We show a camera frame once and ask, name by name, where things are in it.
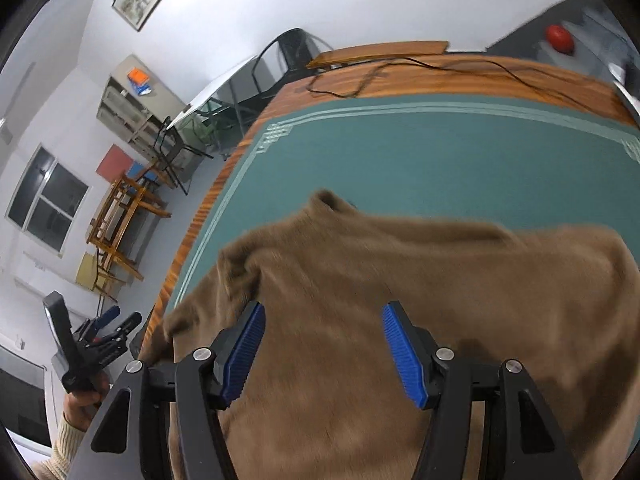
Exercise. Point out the person's left forearm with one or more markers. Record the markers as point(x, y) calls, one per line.
point(62, 450)

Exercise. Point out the white power strip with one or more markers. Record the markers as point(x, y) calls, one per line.
point(625, 87)

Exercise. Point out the green table mat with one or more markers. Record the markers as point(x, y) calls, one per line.
point(400, 160)

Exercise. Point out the red round object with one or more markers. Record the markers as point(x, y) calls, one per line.
point(560, 39)

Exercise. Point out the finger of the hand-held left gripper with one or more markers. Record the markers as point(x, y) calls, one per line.
point(107, 317)
point(129, 324)

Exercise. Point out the black mesh chair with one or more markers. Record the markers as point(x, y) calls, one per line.
point(295, 50)

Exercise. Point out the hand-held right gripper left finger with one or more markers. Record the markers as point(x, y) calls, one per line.
point(247, 350)

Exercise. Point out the person's left hand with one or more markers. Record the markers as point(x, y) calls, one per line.
point(85, 405)

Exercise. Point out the red wall panel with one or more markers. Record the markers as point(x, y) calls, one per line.
point(115, 162)

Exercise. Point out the yellow panel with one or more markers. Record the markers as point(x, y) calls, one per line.
point(86, 270)

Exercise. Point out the wooden board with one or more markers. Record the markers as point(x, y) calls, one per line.
point(375, 52)

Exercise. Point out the window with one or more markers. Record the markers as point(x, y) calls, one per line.
point(47, 197)

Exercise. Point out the brown fleece garment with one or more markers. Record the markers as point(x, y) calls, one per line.
point(350, 270)

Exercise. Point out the black folding chair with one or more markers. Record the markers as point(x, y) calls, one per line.
point(172, 152)

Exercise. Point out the grey shelf cabinet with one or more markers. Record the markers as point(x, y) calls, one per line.
point(125, 115)

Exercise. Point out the stacked wooden chairs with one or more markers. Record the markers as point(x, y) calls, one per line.
point(120, 220)

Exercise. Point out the glass top table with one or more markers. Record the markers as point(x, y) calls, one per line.
point(220, 90)

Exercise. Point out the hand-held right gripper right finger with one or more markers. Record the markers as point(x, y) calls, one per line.
point(402, 355)

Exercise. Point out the orange and blue box stack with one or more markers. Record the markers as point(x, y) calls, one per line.
point(139, 81)

